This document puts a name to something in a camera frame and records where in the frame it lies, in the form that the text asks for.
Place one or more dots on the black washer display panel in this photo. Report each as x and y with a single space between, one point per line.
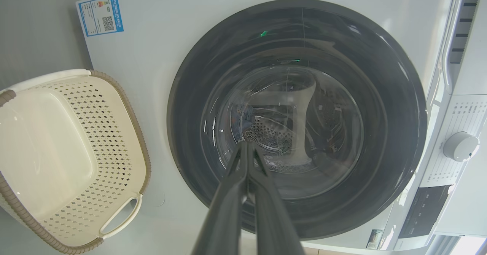
424 211

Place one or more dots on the small dark square sticker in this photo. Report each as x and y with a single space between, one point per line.
374 239

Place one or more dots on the cream perforated laundry basket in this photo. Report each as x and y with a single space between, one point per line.
57 152

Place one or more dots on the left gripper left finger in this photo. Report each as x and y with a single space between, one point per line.
224 217

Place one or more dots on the blue energy label sticker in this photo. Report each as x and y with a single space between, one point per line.
101 15

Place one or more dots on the white round control knob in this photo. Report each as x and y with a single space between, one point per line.
460 146

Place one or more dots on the round black glass washer door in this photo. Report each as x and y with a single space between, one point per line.
380 95

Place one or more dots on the white front-load washing machine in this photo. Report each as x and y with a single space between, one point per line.
152 38

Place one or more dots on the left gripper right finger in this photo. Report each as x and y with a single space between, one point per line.
274 224

